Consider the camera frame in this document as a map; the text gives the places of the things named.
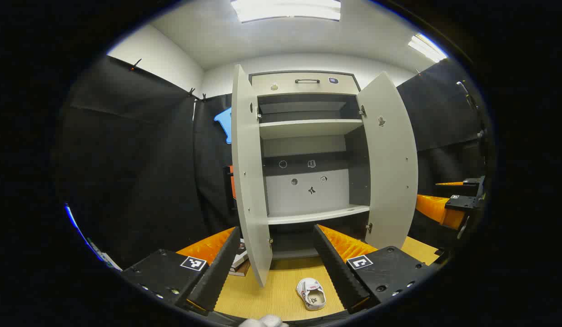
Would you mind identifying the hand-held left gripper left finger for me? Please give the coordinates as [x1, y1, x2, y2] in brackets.
[121, 226, 242, 315]

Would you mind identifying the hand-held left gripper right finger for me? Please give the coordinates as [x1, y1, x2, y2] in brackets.
[313, 224, 436, 315]

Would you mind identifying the white canvas shoe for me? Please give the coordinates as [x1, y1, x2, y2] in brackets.
[296, 278, 327, 311]

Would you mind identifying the white cabinet door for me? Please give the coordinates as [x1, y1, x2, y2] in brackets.
[231, 64, 273, 288]
[356, 71, 419, 250]

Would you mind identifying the white shoe cabinet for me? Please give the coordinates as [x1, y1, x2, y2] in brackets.
[231, 64, 420, 289]

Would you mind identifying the white cabinet shelf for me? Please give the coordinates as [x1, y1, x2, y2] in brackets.
[267, 204, 370, 225]
[259, 119, 364, 139]

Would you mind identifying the white cabinet drawer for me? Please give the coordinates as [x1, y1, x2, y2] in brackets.
[251, 73, 359, 96]

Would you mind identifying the brown book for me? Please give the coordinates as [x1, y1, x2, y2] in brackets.
[229, 261, 252, 277]

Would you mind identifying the white portrait cover book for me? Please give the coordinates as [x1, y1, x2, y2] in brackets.
[231, 245, 249, 268]

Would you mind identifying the metal stand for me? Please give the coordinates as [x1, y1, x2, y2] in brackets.
[456, 81, 487, 141]

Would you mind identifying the black backdrop cloth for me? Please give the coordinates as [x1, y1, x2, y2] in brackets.
[54, 54, 490, 273]

